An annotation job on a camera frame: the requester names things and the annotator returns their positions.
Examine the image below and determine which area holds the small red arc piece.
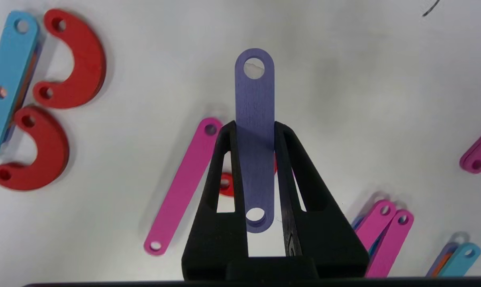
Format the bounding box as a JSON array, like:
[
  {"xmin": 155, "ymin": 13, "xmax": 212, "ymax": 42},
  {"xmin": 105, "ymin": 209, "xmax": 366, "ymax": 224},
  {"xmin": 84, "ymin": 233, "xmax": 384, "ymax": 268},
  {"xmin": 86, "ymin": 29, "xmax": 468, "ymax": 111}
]
[{"xmin": 218, "ymin": 155, "xmax": 279, "ymax": 197}]

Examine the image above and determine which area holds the cyan long flat bar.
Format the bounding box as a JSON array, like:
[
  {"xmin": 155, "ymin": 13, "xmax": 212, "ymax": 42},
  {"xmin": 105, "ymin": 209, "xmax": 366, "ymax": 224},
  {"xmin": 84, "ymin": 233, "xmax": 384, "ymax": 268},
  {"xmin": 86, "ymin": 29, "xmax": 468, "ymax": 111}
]
[
  {"xmin": 0, "ymin": 11, "xmax": 39, "ymax": 164},
  {"xmin": 426, "ymin": 233, "xmax": 481, "ymax": 277}
]

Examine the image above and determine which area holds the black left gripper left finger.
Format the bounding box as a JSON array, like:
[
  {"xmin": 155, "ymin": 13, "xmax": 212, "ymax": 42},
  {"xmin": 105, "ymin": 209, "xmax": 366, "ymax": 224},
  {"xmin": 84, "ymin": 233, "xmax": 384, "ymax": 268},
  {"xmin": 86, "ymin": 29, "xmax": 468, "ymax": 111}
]
[{"xmin": 181, "ymin": 120, "xmax": 249, "ymax": 279}]

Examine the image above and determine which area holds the purple short bar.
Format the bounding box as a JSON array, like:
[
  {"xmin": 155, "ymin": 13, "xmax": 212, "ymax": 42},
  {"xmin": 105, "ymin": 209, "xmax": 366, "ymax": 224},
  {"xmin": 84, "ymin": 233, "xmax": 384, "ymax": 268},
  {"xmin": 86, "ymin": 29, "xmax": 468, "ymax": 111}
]
[{"xmin": 235, "ymin": 48, "xmax": 275, "ymax": 234}]

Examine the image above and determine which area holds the large red arc piece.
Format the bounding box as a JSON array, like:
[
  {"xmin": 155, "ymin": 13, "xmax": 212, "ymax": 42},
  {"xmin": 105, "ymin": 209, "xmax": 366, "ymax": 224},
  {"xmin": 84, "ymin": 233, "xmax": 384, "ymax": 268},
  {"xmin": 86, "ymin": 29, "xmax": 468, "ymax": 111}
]
[
  {"xmin": 0, "ymin": 105, "xmax": 70, "ymax": 191},
  {"xmin": 33, "ymin": 9, "xmax": 107, "ymax": 110}
]

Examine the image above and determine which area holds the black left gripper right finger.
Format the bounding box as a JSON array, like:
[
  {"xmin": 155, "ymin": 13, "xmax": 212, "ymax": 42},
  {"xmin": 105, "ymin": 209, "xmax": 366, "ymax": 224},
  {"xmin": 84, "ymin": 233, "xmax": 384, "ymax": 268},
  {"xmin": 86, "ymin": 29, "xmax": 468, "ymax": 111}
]
[{"xmin": 275, "ymin": 122, "xmax": 370, "ymax": 279}]

